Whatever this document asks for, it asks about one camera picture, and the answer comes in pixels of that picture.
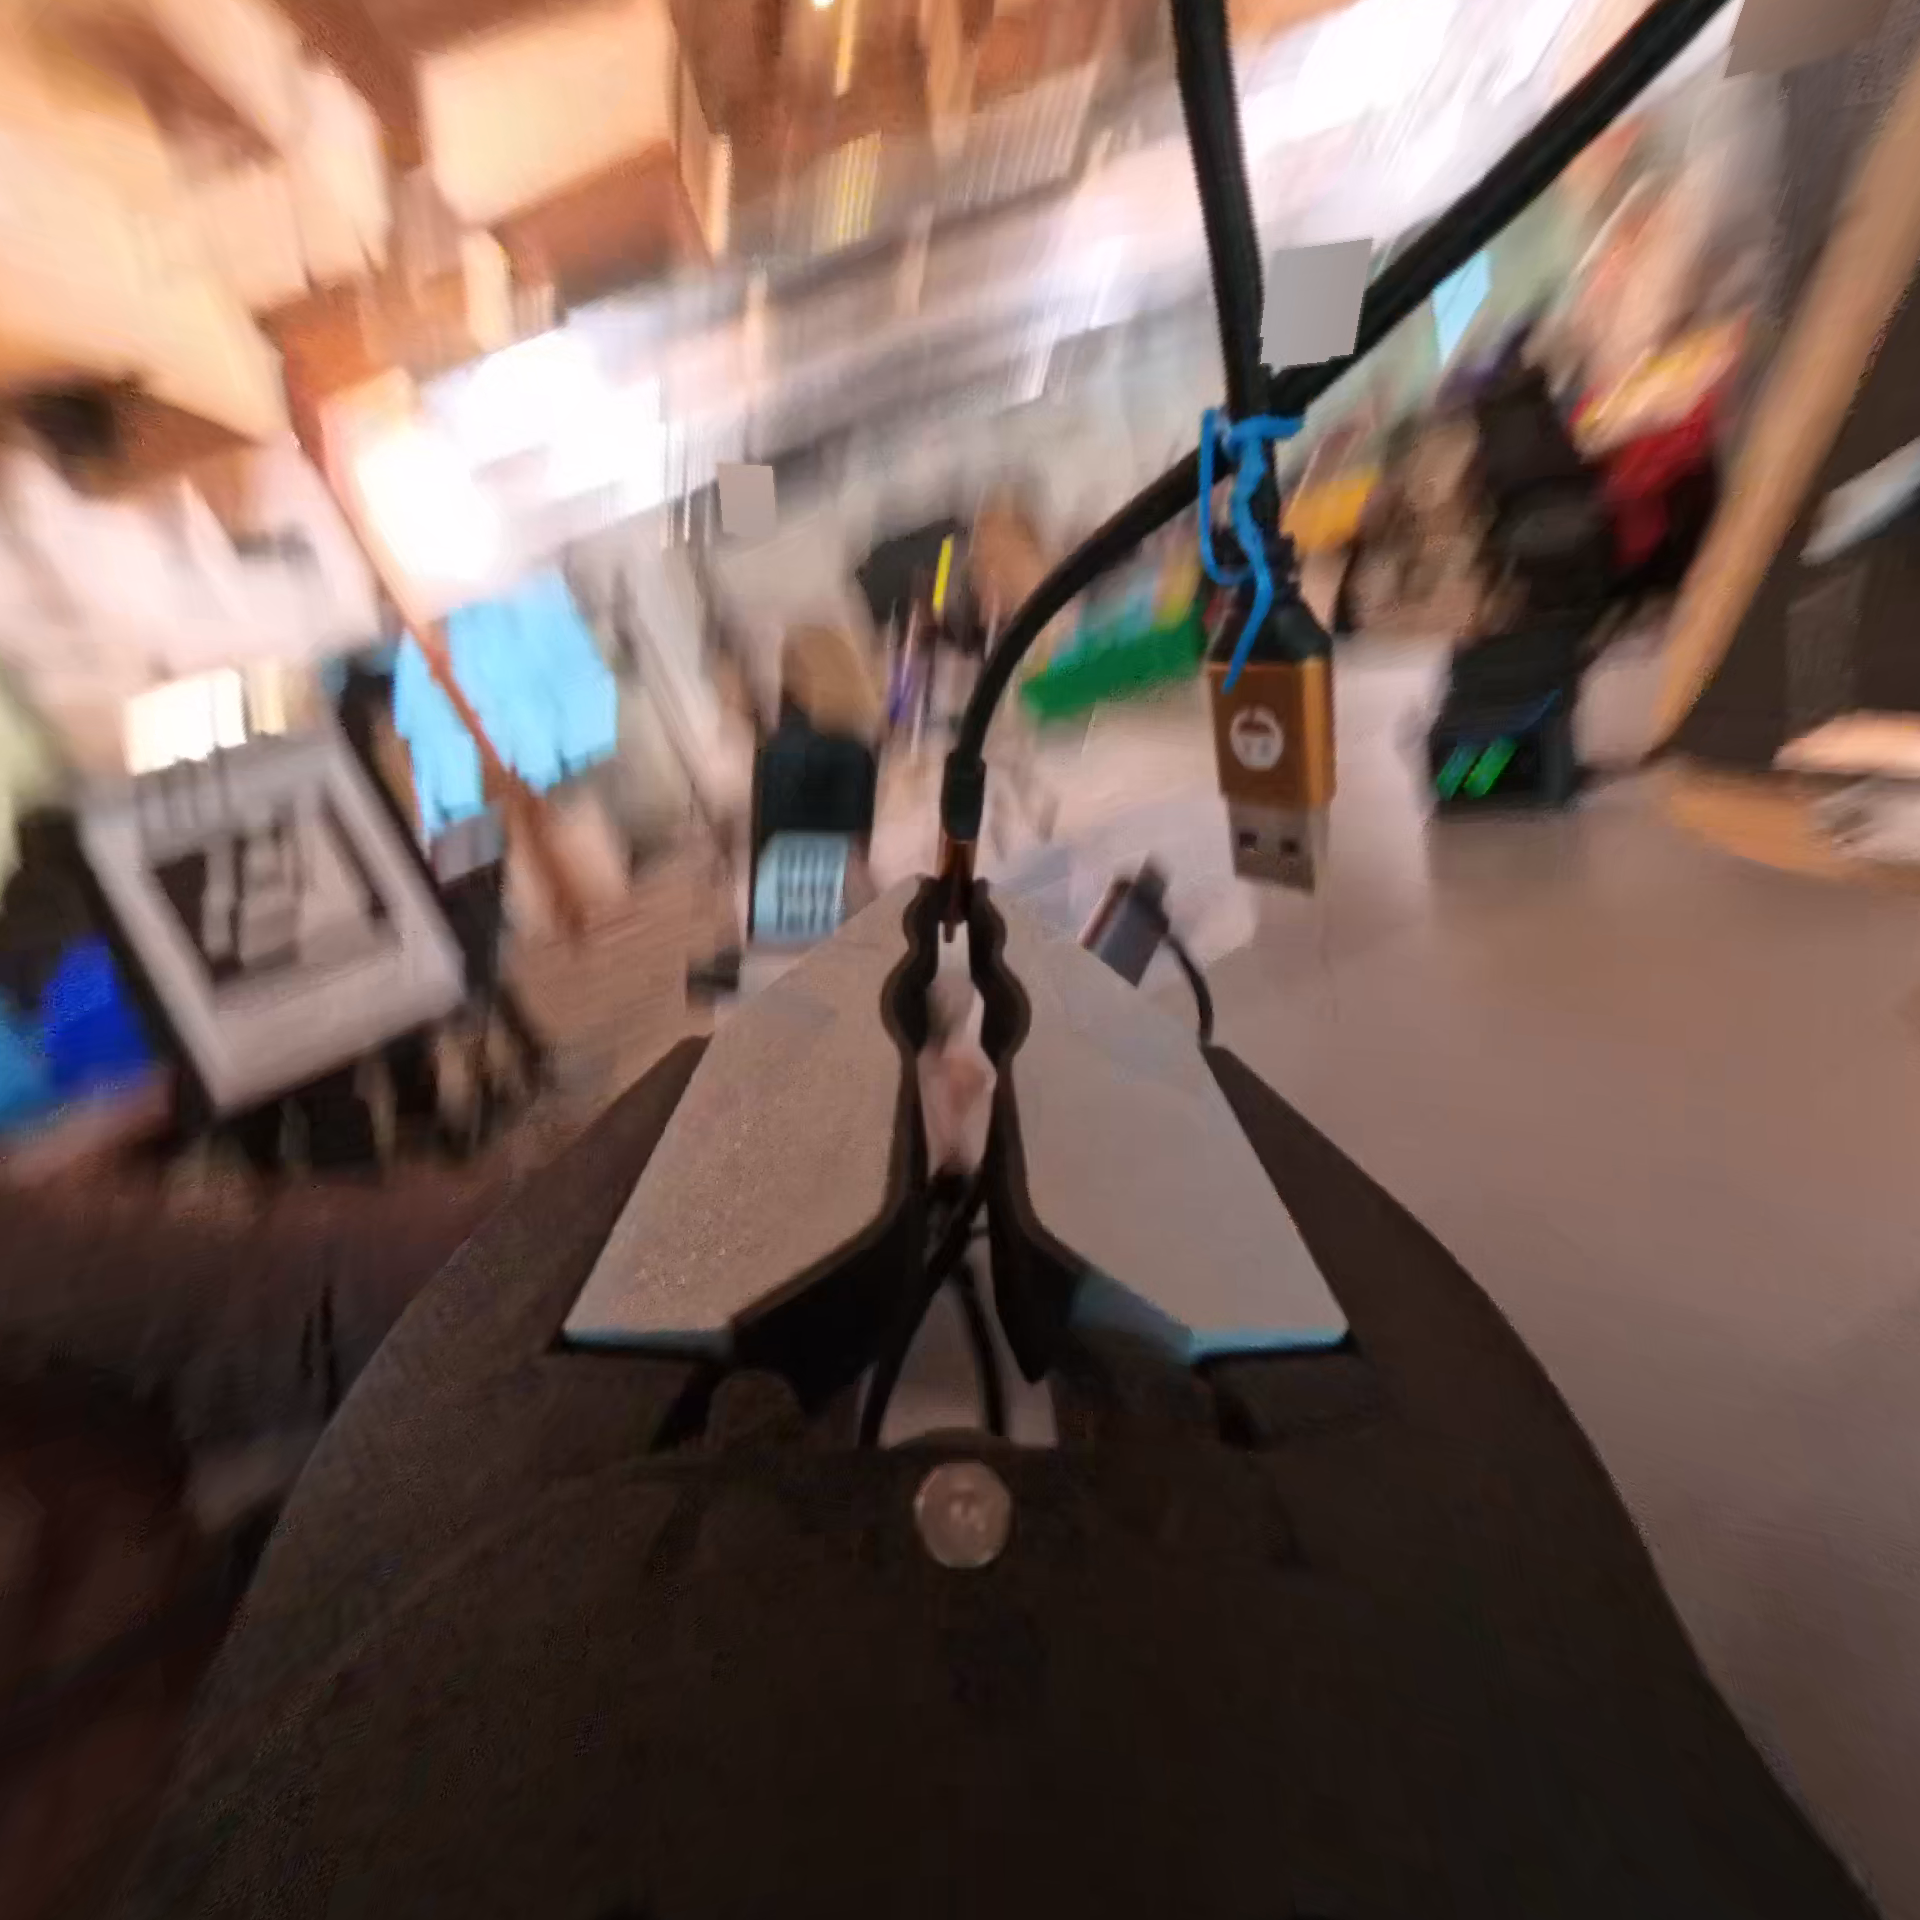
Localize white framed board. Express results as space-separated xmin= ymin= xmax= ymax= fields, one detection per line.
xmin=75 ymin=731 xmax=470 ymax=1116

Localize blue twist tie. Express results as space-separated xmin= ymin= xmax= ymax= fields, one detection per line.
xmin=1197 ymin=407 xmax=1305 ymax=694

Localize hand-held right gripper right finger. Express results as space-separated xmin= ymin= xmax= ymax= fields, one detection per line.
xmin=961 ymin=882 xmax=1353 ymax=1386

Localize black braided cable orange plugs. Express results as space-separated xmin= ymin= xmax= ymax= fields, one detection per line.
xmin=937 ymin=0 xmax=1748 ymax=939

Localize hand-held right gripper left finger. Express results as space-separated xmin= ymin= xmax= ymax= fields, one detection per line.
xmin=561 ymin=874 xmax=950 ymax=1414

